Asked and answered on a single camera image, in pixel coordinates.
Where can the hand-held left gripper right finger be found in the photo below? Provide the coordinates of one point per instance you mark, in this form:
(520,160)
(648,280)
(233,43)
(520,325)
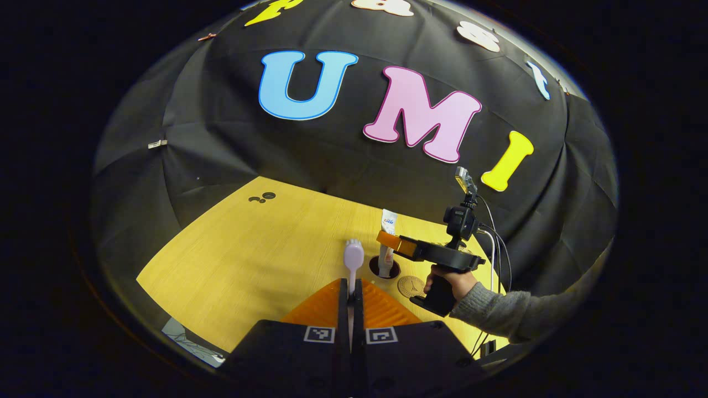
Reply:
(359,354)

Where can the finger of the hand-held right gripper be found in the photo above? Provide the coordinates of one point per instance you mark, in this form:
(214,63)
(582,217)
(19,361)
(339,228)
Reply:
(408,249)
(388,240)

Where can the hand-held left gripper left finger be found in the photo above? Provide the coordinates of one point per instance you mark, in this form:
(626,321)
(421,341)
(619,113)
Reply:
(343,354)

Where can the white toothpaste tube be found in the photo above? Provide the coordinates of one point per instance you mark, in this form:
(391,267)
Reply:
(389,221)

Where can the beige cup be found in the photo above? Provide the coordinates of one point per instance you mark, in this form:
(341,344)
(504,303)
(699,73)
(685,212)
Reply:
(394,270)

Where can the round wooden coaster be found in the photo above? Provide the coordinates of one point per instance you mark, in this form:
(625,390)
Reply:
(410,286)

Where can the white toothbrush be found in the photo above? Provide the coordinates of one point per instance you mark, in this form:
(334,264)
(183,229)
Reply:
(354,257)

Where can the wooden desktop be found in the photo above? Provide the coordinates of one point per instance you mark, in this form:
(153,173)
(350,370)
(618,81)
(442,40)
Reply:
(249,265)

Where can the silver backdrop clip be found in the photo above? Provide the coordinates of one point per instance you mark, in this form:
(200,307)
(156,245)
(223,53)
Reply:
(157,143)

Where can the pink backdrop clip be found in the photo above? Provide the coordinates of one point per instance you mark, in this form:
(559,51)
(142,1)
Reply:
(207,37)

